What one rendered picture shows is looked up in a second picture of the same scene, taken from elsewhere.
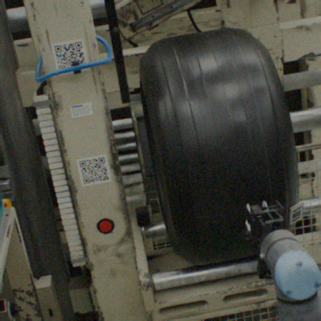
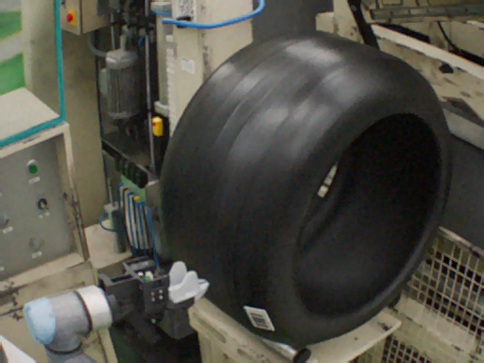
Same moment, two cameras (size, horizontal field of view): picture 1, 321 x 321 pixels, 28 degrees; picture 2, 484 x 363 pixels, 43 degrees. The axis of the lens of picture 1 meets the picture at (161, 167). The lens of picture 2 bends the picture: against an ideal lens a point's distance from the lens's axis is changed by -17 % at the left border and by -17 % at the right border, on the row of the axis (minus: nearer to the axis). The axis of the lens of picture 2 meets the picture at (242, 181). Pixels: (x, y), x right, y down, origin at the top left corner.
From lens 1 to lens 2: 1.30 m
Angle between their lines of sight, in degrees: 51
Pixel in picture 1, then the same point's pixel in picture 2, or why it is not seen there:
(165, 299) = (201, 308)
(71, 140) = (179, 91)
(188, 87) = (214, 90)
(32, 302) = (74, 213)
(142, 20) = (380, 11)
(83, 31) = not seen: outside the picture
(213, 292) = (231, 336)
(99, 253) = not seen: hidden behind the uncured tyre
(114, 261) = not seen: hidden behind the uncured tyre
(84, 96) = (190, 52)
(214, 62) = (263, 76)
